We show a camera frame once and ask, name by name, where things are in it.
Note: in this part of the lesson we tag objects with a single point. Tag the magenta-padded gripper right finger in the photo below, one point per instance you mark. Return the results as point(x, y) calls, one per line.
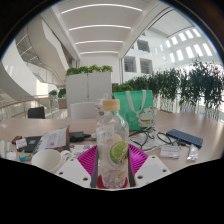
point(151, 170)

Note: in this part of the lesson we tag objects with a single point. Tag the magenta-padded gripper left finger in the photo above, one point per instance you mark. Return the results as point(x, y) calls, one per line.
point(73, 171)

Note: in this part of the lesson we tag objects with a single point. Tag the clear yellow-capped drink bottle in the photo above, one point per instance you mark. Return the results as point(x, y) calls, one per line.
point(111, 140)

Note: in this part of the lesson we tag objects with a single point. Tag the large clear water bottle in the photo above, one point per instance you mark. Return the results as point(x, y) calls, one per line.
point(99, 111)

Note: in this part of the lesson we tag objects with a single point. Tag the colourful sticker sheet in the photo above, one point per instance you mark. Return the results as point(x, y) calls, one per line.
point(81, 150)

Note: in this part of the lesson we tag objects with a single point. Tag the white packet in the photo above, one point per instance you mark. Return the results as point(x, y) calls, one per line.
point(170, 152)

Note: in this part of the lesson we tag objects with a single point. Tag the white cup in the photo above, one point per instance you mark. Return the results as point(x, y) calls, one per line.
point(48, 160)

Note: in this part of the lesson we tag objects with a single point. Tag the flat round red coaster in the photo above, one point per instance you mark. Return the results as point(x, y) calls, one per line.
point(99, 184)

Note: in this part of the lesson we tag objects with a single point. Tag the black power adapter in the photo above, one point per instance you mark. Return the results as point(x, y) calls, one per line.
point(76, 136)

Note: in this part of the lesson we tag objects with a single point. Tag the open printed booklet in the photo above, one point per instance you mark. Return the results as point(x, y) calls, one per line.
point(53, 139)

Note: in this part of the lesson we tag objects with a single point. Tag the small clear plastic packet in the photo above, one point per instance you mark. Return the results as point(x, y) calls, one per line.
point(192, 153)

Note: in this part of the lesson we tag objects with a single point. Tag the dark blue keyboard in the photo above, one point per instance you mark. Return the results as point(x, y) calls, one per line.
point(185, 137)

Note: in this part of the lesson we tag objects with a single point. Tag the black notebook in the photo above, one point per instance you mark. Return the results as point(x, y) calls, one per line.
point(33, 142)

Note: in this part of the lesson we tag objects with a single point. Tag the teal marker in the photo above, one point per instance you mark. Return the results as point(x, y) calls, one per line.
point(25, 158)

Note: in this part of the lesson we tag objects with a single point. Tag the white card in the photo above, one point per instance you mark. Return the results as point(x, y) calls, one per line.
point(21, 143)

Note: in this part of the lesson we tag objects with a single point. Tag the white chair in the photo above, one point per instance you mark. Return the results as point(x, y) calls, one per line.
point(83, 110)

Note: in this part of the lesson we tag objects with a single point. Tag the white computer mouse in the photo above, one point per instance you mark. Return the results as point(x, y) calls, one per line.
point(11, 155)

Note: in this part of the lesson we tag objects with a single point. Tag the small red black box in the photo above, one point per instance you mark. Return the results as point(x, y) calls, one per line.
point(16, 139)

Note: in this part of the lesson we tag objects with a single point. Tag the green tote bag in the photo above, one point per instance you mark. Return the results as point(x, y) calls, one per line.
point(133, 106)

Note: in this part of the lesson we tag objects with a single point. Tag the black chair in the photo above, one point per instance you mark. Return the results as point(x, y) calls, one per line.
point(36, 113)

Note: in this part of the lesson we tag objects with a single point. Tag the small white charger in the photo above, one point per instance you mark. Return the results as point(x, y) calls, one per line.
point(8, 146)

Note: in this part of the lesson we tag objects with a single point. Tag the white paper note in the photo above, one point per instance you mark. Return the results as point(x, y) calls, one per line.
point(3, 125)

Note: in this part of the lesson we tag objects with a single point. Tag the white cabinet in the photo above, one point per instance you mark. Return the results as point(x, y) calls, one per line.
point(88, 88)

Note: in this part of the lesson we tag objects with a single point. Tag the glass railing with wooden handrail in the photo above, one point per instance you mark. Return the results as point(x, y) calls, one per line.
point(20, 101)

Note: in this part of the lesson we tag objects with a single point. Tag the row of green trees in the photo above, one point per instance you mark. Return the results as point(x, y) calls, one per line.
point(186, 81)

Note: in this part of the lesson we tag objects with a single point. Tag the green plants on cabinet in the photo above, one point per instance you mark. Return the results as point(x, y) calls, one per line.
point(88, 69)

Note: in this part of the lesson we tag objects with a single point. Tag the ceiling light strips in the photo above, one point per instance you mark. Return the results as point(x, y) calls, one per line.
point(100, 6)

